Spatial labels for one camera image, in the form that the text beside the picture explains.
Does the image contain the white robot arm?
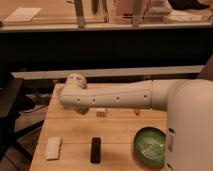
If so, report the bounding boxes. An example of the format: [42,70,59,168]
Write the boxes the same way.
[60,74,213,171]

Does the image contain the white sponge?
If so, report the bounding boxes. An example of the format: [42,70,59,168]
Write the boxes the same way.
[45,137,62,160]

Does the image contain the white small bottle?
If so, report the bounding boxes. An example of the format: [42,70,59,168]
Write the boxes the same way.
[96,108,107,117]

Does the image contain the wooden cutting board table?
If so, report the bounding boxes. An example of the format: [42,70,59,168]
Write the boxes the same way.
[30,84,167,171]

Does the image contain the black rectangular remote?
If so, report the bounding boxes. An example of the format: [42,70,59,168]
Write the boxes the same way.
[90,137,101,164]

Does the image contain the orange carrot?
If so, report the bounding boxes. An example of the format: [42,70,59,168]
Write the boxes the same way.
[134,109,140,116]

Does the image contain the black chair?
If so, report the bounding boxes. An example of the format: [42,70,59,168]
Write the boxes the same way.
[0,79,44,161]

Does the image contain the white paper sheet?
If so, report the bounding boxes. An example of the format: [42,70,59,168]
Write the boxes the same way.
[5,7,41,22]

